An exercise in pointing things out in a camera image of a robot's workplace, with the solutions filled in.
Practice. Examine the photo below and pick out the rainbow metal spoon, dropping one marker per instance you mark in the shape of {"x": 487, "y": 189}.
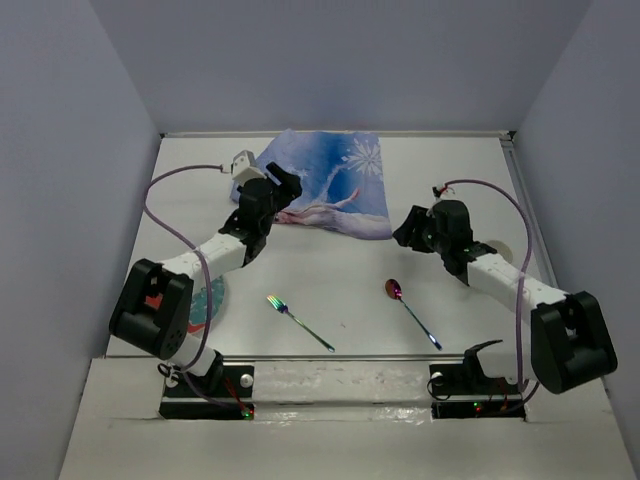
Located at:
{"x": 394, "y": 291}

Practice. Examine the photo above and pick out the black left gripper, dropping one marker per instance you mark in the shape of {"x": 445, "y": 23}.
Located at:
{"x": 290, "y": 184}

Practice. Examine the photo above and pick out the rainbow metal fork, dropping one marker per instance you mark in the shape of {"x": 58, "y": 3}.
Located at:
{"x": 279, "y": 305}

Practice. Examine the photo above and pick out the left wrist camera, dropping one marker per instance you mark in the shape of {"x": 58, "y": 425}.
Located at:
{"x": 244, "y": 168}

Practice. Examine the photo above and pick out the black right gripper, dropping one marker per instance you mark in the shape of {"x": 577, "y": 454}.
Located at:
{"x": 417, "y": 218}

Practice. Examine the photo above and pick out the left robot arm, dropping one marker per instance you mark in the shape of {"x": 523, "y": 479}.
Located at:
{"x": 153, "y": 309}

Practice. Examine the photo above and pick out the light green mug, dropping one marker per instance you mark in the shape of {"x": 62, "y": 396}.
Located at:
{"x": 502, "y": 248}

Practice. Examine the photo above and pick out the blue Frozen placemat cloth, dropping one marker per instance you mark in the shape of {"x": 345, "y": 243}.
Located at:
{"x": 342, "y": 182}

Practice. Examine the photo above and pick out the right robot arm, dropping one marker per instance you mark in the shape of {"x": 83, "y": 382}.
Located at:
{"x": 566, "y": 342}

